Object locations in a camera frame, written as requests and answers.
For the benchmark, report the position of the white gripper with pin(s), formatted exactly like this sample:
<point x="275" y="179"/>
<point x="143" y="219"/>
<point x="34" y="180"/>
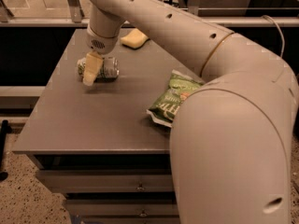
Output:
<point x="100" y="44"/>

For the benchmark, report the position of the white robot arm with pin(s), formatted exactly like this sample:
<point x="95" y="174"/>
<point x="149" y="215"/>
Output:
<point x="231" y="141"/>

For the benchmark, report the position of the grey drawer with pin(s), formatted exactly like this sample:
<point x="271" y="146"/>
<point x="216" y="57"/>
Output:
<point x="112" y="208"/>
<point x="105" y="181"/>

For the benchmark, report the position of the grey drawer cabinet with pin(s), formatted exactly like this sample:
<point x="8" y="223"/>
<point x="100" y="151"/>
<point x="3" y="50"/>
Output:
<point x="105" y="126"/>

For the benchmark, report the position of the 7up soda can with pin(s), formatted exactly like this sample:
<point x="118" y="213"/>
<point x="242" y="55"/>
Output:
<point x="109" y="70"/>

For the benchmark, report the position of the green kettle chips bag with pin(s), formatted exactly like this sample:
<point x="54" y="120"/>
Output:
<point x="166" y="106"/>

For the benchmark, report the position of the metal railing frame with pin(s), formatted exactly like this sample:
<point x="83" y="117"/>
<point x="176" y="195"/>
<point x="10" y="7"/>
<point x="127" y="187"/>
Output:
<point x="231" y="13"/>

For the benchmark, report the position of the top grey drawer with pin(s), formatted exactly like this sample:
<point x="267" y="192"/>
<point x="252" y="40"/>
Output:
<point x="105" y="181"/>

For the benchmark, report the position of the yellow sponge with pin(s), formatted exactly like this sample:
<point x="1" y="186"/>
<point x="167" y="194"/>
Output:
<point x="135" y="39"/>

